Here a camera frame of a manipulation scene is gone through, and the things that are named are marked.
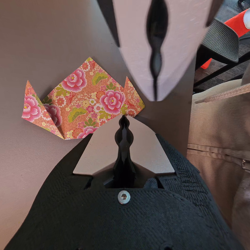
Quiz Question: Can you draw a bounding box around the jacket drawstring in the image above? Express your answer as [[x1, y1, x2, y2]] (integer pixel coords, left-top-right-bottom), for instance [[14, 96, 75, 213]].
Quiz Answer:
[[194, 83, 250, 105]]

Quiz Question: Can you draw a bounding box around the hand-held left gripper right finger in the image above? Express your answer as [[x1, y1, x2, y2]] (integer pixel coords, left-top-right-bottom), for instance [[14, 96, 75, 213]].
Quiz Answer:
[[124, 116, 175, 175]]

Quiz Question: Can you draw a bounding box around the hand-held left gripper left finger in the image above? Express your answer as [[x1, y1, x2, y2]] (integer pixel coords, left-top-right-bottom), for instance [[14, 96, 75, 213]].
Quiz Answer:
[[72, 116, 125, 176]]

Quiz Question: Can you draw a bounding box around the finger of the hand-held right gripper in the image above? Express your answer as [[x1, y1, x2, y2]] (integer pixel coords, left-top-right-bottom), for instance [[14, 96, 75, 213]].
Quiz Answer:
[[111, 0, 157, 101], [155, 0, 214, 101]]

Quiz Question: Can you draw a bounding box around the floral origami paper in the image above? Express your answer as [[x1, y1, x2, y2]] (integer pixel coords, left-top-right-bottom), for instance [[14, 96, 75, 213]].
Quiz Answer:
[[21, 57, 146, 140]]

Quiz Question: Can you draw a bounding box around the black mesh chair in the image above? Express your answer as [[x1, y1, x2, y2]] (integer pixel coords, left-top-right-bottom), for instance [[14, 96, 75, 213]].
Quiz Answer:
[[194, 19, 250, 89]]

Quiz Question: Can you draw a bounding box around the orange red object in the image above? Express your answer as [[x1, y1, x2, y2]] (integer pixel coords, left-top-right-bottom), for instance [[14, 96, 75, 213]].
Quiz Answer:
[[201, 8, 250, 71]]

